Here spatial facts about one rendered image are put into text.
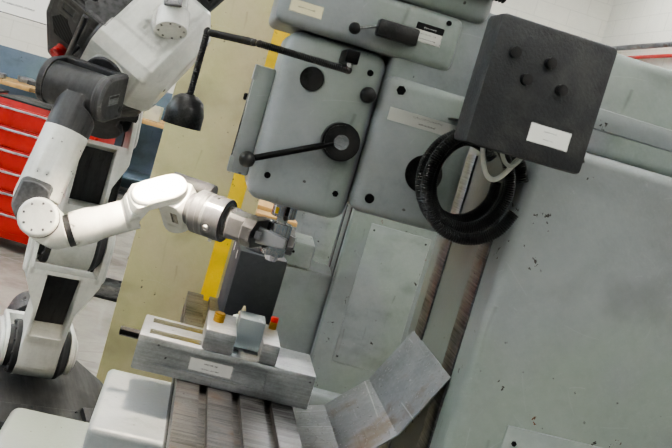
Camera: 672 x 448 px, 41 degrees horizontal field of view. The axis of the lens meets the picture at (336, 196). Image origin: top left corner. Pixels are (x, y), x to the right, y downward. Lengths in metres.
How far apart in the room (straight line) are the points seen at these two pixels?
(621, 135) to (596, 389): 0.48
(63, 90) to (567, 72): 0.99
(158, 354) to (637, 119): 1.01
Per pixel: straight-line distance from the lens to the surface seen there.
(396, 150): 1.67
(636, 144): 1.83
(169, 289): 3.57
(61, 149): 1.86
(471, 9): 1.69
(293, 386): 1.80
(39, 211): 1.82
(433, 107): 1.68
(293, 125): 1.66
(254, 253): 2.24
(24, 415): 2.02
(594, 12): 11.73
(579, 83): 1.49
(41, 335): 2.47
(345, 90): 1.67
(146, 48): 1.97
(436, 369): 1.80
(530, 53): 1.46
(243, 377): 1.79
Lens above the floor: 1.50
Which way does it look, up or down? 5 degrees down
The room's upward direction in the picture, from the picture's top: 16 degrees clockwise
